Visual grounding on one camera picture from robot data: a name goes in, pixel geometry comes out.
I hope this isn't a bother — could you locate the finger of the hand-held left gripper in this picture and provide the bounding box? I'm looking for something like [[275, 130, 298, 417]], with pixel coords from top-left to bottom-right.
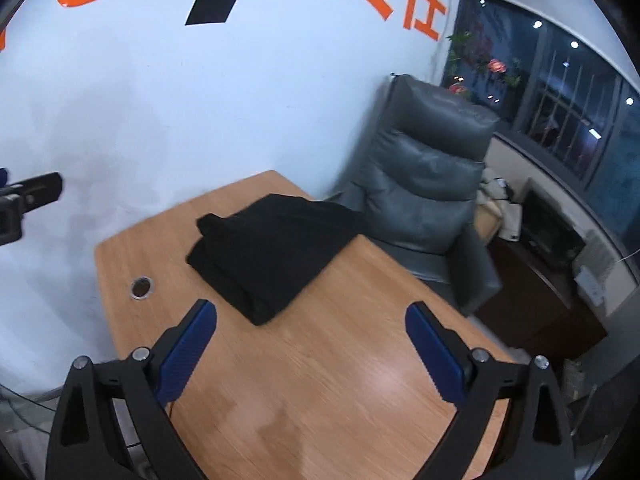
[[10, 172, 63, 207]]

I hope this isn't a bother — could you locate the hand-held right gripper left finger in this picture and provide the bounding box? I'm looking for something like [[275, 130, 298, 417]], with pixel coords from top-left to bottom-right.
[[45, 299, 218, 480]]

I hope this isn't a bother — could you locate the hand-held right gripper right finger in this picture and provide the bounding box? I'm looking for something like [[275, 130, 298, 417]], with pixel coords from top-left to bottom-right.
[[405, 302, 576, 480]]

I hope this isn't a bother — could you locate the black garment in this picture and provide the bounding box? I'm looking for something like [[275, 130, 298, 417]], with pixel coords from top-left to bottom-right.
[[186, 193, 366, 326]]

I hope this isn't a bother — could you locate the dark wooden cabinet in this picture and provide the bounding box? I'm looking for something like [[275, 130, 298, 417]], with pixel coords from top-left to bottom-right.
[[472, 234, 608, 361]]

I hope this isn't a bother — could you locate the white bag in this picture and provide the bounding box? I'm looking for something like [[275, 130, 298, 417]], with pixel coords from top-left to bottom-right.
[[476, 165, 532, 242]]

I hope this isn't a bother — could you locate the grey leather armchair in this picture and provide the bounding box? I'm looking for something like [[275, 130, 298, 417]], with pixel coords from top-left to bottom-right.
[[325, 74, 503, 317]]

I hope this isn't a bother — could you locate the white box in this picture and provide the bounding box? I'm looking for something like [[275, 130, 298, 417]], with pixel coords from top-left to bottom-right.
[[572, 250, 617, 306]]

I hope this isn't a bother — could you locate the window with metal bars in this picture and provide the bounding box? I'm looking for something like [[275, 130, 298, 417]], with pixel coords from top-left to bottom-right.
[[440, 0, 640, 256]]

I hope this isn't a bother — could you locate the green potted plant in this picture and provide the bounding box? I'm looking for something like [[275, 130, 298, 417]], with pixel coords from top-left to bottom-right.
[[446, 30, 523, 92]]

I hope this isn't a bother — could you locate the desk cable grommet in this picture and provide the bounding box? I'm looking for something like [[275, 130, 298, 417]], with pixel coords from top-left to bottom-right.
[[130, 276, 156, 300]]

